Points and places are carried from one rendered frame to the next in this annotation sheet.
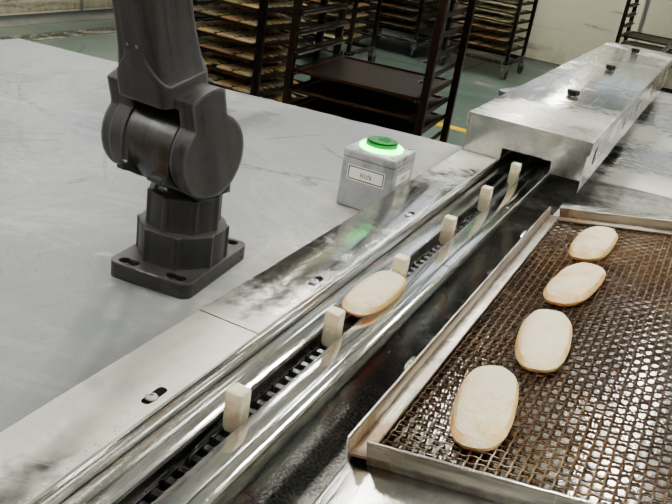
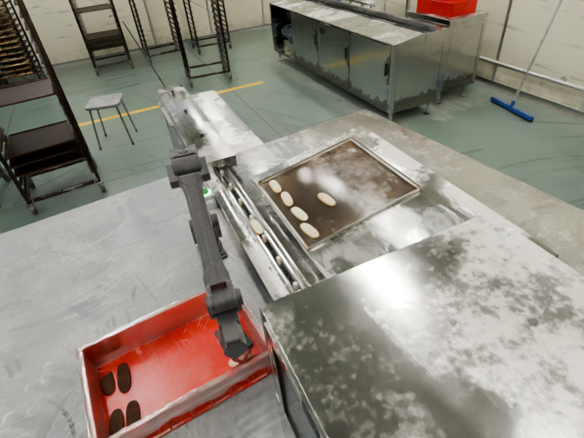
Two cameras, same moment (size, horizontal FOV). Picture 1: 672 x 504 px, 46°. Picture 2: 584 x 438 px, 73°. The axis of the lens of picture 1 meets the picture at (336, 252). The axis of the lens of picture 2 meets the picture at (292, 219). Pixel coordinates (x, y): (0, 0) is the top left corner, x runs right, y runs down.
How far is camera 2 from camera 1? 1.04 m
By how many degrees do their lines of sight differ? 40
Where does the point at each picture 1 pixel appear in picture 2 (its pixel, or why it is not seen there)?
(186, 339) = (256, 259)
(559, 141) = (227, 158)
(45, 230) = (176, 271)
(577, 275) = (286, 196)
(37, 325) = not seen: hidden behind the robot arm
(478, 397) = (308, 229)
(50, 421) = (268, 282)
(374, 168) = (209, 199)
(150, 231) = not seen: hidden behind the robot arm
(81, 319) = not seen: hidden behind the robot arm
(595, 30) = (64, 38)
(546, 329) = (298, 212)
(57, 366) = (238, 282)
